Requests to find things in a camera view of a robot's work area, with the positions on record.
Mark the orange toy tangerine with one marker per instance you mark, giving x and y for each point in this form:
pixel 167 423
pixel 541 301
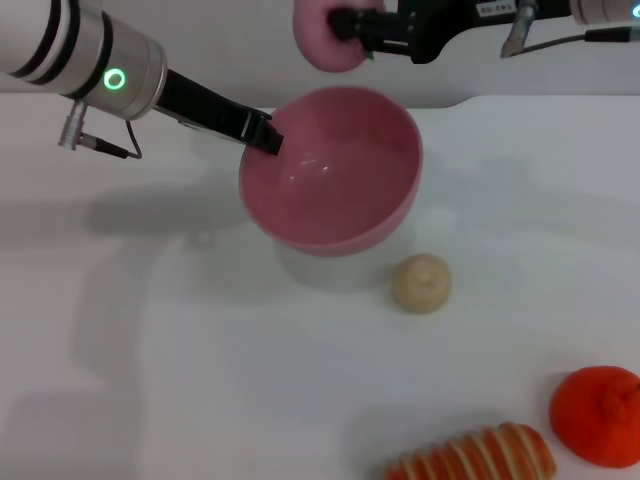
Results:
pixel 585 415

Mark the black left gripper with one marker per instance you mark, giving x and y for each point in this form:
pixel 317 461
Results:
pixel 205 107

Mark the pink plastic bowl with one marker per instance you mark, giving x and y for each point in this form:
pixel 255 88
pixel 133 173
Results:
pixel 340 180

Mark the striped orange toy bread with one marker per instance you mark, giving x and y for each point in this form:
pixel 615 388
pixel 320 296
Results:
pixel 480 452

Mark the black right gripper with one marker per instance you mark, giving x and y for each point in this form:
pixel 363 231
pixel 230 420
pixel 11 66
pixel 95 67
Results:
pixel 450 20

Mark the pink toy peach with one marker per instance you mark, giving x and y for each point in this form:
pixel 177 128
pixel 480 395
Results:
pixel 312 40

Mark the beige toy bun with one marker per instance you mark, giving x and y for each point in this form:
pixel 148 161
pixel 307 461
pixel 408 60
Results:
pixel 420 287

